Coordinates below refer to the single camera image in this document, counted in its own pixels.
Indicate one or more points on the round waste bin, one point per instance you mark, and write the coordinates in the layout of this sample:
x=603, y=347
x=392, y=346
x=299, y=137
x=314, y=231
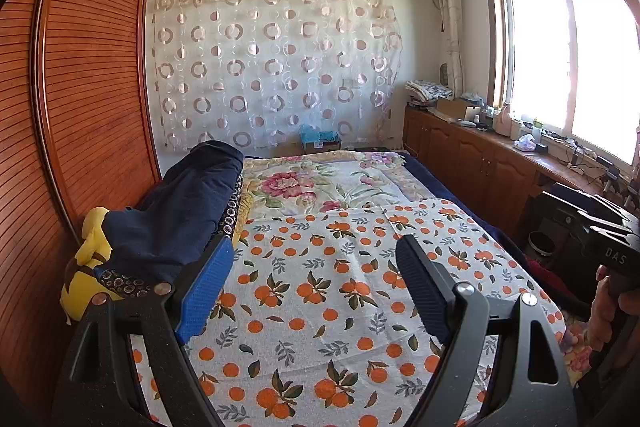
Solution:
x=541, y=246

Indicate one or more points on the small black tripod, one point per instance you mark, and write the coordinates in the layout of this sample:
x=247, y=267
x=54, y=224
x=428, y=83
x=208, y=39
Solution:
x=612, y=182

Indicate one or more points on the long wooden cabinet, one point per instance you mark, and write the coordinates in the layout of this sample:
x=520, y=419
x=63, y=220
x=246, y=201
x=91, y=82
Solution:
x=470, y=162

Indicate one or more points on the wooden slatted wardrobe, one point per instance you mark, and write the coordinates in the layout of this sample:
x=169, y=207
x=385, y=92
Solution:
x=90, y=82

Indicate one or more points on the sheer circle-patterned curtain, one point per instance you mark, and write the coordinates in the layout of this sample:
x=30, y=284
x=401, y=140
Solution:
x=280, y=67

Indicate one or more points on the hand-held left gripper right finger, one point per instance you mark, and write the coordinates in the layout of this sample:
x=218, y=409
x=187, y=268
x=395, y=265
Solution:
x=425, y=287

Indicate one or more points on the navy blue printed t-shirt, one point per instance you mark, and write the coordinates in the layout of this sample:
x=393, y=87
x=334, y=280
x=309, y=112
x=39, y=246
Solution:
x=175, y=217

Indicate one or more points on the tied white window curtain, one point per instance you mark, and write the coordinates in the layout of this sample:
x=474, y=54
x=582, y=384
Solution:
x=449, y=17

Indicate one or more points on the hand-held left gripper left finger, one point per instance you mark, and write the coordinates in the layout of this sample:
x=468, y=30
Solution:
x=205, y=287

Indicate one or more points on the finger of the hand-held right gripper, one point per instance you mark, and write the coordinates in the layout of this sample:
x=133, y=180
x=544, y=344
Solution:
x=607, y=228
x=600, y=211

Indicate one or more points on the stack of folded cloths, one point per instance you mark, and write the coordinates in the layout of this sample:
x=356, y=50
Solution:
x=429, y=89

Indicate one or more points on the floral quilt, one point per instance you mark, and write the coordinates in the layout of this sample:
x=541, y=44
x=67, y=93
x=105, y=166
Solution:
x=577, y=347

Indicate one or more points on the wooden framed window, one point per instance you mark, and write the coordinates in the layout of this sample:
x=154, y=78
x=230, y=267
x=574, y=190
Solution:
x=550, y=57

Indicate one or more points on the floral bed blanket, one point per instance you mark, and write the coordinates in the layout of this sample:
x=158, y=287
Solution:
x=320, y=182

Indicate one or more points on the cardboard box with blue cloth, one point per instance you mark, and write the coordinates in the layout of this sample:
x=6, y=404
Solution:
x=317, y=137

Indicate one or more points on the orange fruit print bed sheet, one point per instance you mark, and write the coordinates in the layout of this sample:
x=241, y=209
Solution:
x=325, y=307

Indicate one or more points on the person's right hand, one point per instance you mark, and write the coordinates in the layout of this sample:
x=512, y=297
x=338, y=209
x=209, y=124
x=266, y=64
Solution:
x=602, y=322

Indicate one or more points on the yellow plush toy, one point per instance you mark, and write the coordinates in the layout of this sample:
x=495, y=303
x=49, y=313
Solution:
x=82, y=287

